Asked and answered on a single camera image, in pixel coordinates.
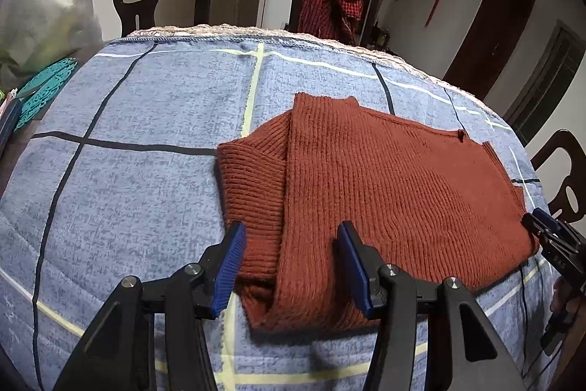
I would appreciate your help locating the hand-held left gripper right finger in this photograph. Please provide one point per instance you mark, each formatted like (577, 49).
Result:
(355, 267)

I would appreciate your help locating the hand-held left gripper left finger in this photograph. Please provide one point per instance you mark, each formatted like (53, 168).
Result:
(228, 267)

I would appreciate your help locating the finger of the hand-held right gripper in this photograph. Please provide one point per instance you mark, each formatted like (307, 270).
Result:
(545, 219)
(532, 224)

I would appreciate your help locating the rust knit sweater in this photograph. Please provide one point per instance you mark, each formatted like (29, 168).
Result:
(375, 189)

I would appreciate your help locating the person's right hand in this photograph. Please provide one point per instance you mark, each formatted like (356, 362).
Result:
(559, 295)

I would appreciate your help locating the blue checked blanket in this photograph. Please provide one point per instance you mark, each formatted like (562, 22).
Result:
(137, 189)

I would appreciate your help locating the brown wooden door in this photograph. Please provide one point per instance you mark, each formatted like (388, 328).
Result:
(492, 29)

